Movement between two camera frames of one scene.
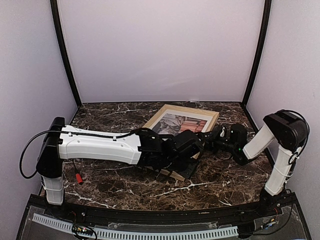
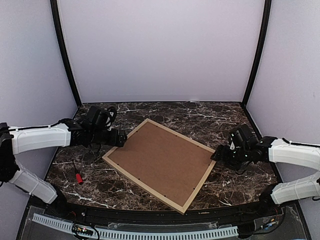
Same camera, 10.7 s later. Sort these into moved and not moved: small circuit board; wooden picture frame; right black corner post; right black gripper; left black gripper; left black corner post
Moved: wooden picture frame; left black gripper; right black gripper
Not moved: small circuit board; left black corner post; right black corner post
